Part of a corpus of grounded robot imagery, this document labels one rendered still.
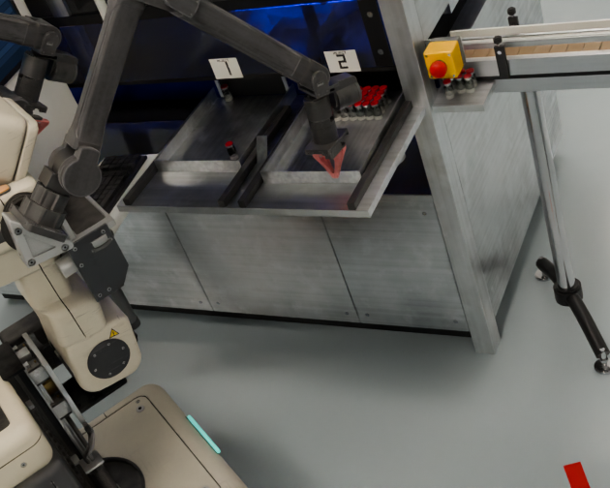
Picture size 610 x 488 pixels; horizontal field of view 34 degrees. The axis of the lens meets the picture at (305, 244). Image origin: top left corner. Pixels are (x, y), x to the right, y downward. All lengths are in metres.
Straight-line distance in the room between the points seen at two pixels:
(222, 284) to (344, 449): 0.72
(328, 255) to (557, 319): 0.71
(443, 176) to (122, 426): 1.12
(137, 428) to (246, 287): 0.64
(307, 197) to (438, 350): 0.95
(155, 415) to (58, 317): 0.67
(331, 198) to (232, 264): 0.95
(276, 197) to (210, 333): 1.19
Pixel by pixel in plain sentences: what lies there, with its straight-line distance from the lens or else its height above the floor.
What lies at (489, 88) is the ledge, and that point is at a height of 0.88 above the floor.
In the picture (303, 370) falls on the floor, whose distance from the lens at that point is 3.13.
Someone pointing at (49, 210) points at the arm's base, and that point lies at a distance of 1.95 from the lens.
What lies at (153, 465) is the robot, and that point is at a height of 0.28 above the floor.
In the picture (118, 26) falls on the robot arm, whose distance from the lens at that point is 1.91.
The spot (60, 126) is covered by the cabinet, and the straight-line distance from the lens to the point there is 2.84.
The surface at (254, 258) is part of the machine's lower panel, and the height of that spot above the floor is 0.35.
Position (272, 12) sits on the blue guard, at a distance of 2.46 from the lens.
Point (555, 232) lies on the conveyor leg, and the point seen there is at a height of 0.36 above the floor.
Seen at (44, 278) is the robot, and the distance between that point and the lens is 2.23.
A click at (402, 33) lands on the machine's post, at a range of 2.35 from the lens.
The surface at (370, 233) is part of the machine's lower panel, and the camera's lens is 2.78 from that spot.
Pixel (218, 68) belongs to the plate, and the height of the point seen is 1.02.
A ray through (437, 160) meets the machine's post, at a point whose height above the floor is 0.72.
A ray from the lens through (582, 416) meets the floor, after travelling 2.79.
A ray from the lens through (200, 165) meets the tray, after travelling 2.49.
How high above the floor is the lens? 2.13
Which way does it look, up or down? 36 degrees down
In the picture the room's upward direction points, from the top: 21 degrees counter-clockwise
